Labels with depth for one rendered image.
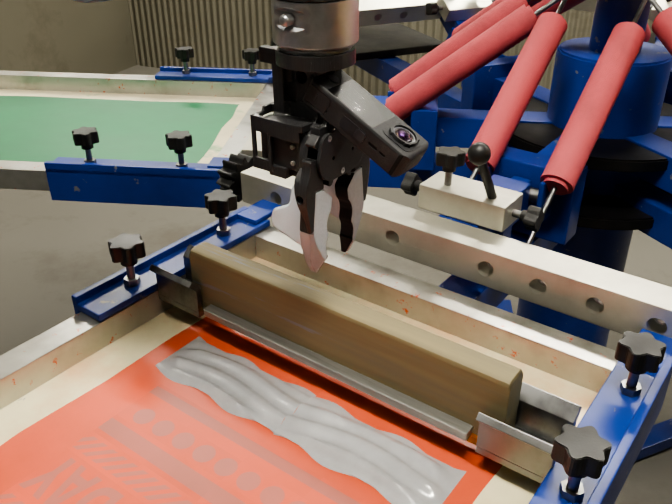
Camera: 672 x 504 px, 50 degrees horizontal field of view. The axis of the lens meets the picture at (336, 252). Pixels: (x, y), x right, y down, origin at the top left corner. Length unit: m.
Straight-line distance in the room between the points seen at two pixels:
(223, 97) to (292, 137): 1.10
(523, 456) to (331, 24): 0.41
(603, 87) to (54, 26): 4.44
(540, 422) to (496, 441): 0.05
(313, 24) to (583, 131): 0.59
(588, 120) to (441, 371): 0.55
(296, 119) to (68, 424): 0.39
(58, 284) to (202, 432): 2.23
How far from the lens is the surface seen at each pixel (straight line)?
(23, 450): 0.79
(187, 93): 1.77
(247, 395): 0.78
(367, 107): 0.63
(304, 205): 0.64
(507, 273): 0.89
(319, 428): 0.74
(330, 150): 0.64
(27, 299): 2.90
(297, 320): 0.77
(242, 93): 1.73
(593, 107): 1.13
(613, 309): 0.86
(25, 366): 0.84
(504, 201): 0.93
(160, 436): 0.76
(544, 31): 1.24
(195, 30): 5.47
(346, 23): 0.62
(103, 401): 0.82
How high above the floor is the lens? 1.47
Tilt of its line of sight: 30 degrees down
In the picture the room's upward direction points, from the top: straight up
